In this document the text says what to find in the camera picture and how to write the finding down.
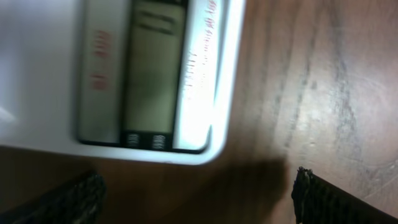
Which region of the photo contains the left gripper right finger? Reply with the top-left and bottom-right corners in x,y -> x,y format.
291,167 -> 397,224

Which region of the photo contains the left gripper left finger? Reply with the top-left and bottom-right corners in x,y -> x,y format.
1,171 -> 106,224

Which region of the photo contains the white digital kitchen scale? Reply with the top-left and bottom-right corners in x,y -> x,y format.
1,1 -> 246,165

